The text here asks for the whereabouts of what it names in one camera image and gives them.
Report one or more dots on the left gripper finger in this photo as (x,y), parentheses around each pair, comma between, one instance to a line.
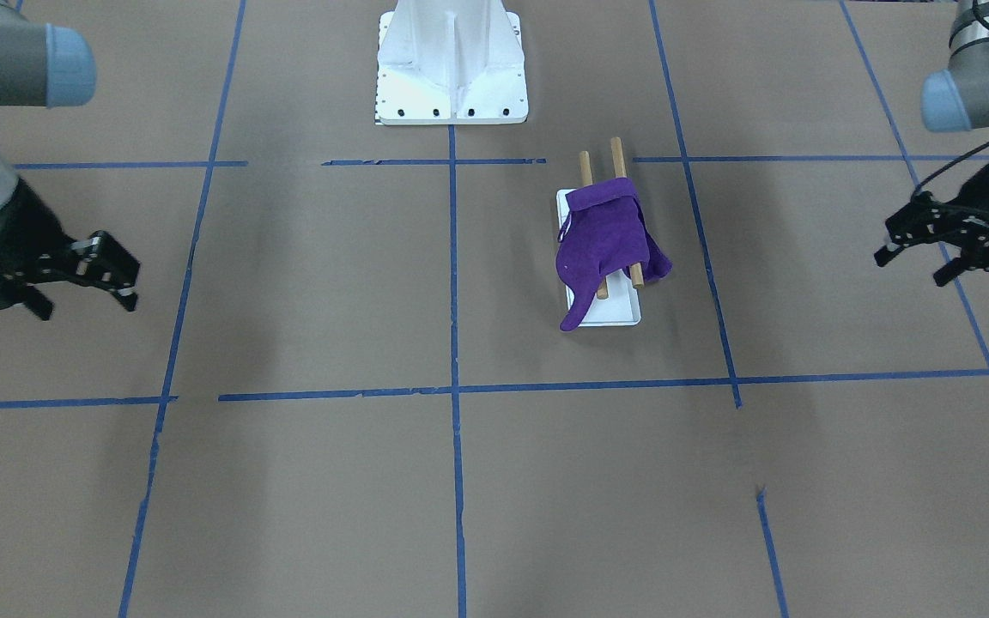
(970,258)
(921,221)

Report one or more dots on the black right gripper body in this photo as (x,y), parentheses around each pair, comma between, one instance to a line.
(28,225)

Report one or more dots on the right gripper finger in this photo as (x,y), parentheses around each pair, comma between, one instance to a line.
(105,263)
(43,307)

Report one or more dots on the purple towel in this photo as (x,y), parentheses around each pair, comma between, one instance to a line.
(605,231)

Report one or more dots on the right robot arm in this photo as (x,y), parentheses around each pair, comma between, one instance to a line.
(43,64)

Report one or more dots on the white towel rack base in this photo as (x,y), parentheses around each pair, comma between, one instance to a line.
(622,306)

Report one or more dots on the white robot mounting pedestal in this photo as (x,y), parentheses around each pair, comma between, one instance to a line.
(450,63)

